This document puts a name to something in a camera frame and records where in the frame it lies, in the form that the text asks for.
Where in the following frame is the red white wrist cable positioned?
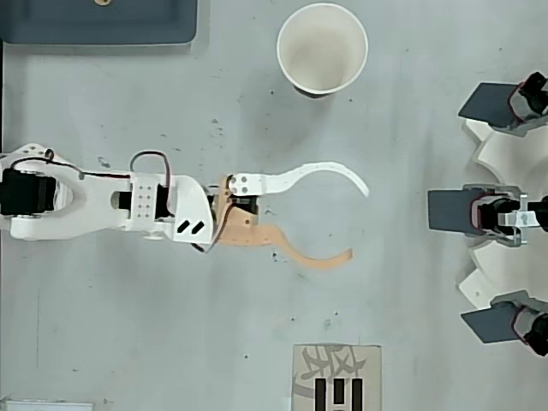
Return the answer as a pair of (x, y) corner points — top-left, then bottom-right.
(190, 205), (235, 255)

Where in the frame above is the dark grey paddle plate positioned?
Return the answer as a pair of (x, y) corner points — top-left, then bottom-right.
(460, 301), (521, 345)
(426, 189), (474, 235)
(456, 82), (521, 129)

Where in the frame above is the grey printed paper card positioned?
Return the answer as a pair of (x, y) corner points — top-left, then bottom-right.
(292, 343), (383, 411)

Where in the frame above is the black red arm cable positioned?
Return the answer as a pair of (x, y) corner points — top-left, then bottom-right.
(44, 148), (177, 215)

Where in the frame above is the black servo motor grey frame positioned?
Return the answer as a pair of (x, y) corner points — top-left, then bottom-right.
(490, 289), (548, 358)
(507, 71), (548, 138)
(462, 183), (548, 248)

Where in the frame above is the tan gripper with servo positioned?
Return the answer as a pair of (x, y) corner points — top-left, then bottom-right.
(207, 160), (370, 272)

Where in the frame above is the blue grey plastic tray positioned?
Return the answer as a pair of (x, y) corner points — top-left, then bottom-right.
(0, 0), (200, 45)

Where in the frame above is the silver metal bracket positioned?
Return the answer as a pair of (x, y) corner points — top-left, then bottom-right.
(503, 194), (539, 246)

